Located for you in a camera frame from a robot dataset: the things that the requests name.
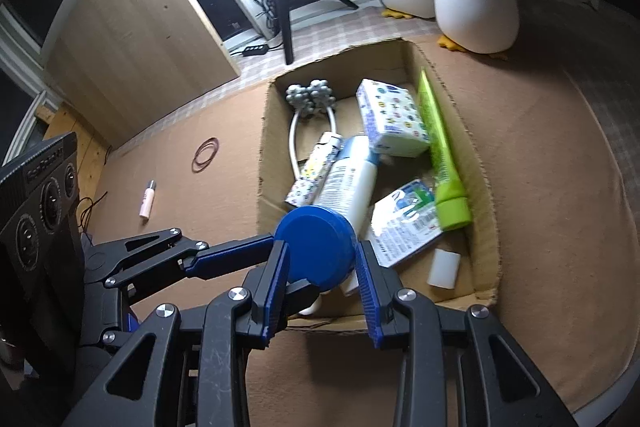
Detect blue round lid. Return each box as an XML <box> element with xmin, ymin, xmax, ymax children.
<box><xmin>274</xmin><ymin>205</ymin><xmax>357</xmax><ymax>293</ymax></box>

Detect white printed packet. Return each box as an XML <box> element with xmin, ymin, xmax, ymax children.
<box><xmin>364</xmin><ymin>179</ymin><xmax>442</xmax><ymax>268</ymax></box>

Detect white blue lotion bottle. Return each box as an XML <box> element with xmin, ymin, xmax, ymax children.
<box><xmin>309</xmin><ymin>134</ymin><xmax>384</xmax><ymax>298</ymax></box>

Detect patterned lighter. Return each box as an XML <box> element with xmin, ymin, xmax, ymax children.
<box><xmin>285</xmin><ymin>132</ymin><xmax>343</xmax><ymax>208</ymax></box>

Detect lime green tube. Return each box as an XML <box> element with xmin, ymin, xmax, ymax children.
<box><xmin>418</xmin><ymin>69</ymin><xmax>472</xmax><ymax>231</ymax></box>

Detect dotted tissue pack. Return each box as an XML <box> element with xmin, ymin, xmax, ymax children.
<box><xmin>356</xmin><ymin>79</ymin><xmax>430</xmax><ymax>158</ymax></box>

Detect grey ball white massager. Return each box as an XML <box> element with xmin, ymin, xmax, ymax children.
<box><xmin>285</xmin><ymin>79</ymin><xmax>337</xmax><ymax>180</ymax></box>

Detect white small block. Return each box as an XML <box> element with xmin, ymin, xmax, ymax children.
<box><xmin>427</xmin><ymin>248</ymin><xmax>461</xmax><ymax>289</ymax></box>

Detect small pink bottle grey cap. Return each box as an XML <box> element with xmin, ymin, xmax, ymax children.
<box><xmin>139</xmin><ymin>180</ymin><xmax>156</xmax><ymax>221</ymax></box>

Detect dark rubber bands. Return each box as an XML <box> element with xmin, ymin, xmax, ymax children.
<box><xmin>191</xmin><ymin>136</ymin><xmax>220</xmax><ymax>173</ymax></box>

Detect brown cardboard box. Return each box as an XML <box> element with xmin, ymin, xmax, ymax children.
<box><xmin>255</xmin><ymin>37</ymin><xmax>504</xmax><ymax>334</ymax></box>

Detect pine wood side panel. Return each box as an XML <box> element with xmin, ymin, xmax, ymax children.
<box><xmin>41</xmin><ymin>103</ymin><xmax>114</xmax><ymax>208</ymax></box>

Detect black power strip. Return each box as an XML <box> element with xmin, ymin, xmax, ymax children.
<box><xmin>241</xmin><ymin>44</ymin><xmax>270</xmax><ymax>57</ymax></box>

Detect light wood headboard panel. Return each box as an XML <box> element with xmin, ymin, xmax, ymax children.
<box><xmin>44</xmin><ymin>0</ymin><xmax>240</xmax><ymax>147</ymax></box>

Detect black cable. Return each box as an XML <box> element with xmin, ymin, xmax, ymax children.
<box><xmin>74</xmin><ymin>146</ymin><xmax>114</xmax><ymax>249</ymax></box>

